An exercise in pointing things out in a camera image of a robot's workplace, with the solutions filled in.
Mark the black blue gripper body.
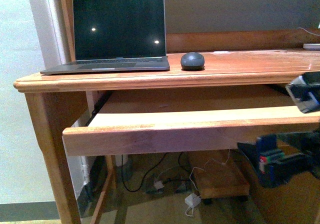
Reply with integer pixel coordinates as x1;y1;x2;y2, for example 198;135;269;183
237;71;320;188

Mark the dark grey Logitech mouse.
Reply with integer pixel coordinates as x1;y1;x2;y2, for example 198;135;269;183
180;52;205;71

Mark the small wooden wheeled stand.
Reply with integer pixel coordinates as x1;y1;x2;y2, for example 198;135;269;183
187;149;250;205

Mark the white power adapter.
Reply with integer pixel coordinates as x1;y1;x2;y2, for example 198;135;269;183
184;193;202;208

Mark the wooden desk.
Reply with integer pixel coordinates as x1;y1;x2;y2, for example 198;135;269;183
14;29;320;224

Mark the white flat device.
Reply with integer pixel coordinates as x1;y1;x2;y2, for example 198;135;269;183
303;43;320;51

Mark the white plug on floor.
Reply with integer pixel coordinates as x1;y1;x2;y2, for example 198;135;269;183
153;180;164;190

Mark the white oval desk sticker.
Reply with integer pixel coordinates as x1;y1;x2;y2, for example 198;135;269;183
212;50;230;55

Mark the pull-out wooden keyboard tray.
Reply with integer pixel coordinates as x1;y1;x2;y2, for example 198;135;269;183
62;85;320;156

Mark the white pipe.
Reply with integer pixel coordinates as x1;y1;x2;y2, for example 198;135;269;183
79;154;129;185

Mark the grey laptop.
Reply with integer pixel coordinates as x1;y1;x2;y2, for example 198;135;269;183
41;0;170;75

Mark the thin white cable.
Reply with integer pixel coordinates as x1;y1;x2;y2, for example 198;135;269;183
188;149;231;192

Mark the black floor cable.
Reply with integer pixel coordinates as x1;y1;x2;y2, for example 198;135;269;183
120;152;193;193

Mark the white cable on desk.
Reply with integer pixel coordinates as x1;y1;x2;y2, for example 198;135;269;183
296;21;320;37

